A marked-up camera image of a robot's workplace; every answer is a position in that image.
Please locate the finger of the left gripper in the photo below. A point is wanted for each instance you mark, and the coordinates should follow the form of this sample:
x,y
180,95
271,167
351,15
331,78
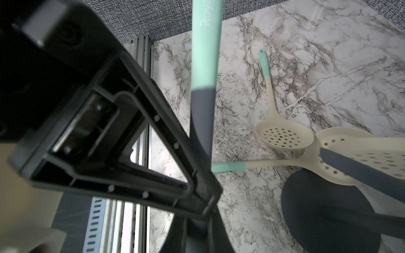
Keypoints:
x,y
85,145

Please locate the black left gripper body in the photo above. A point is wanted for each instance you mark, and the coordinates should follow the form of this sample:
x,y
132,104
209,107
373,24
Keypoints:
x,y
48,49

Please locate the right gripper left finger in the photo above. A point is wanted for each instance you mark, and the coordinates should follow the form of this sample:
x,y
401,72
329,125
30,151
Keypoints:
x,y
177,236

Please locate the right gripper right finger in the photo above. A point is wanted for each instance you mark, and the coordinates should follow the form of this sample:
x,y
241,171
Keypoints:
x,y
218,241

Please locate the dark grey utensil rack stand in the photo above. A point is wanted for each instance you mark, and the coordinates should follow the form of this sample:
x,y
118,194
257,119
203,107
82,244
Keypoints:
x,y
324,217

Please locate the cream skimmer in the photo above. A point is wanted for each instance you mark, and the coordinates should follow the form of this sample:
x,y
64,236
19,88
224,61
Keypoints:
x,y
390,161

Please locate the cream slotted spoon small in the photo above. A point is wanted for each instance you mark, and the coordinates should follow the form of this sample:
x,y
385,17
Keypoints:
x,y
276,131

